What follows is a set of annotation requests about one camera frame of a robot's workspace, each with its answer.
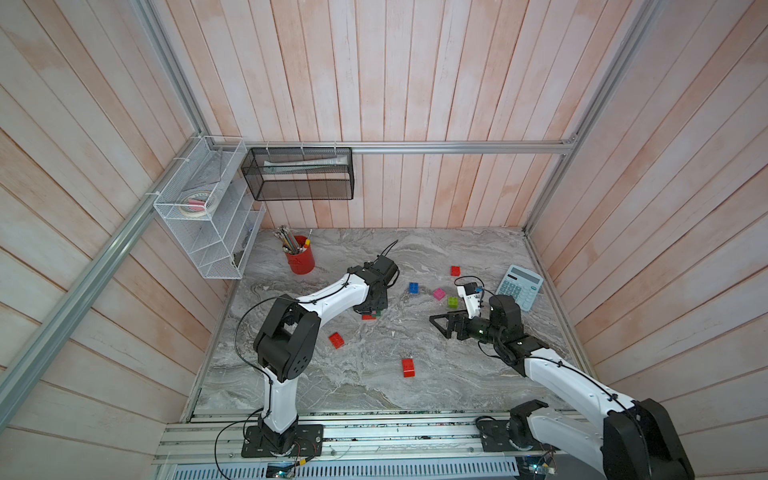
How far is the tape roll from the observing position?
0.73 metres

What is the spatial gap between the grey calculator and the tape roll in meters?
0.95

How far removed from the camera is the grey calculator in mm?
1000
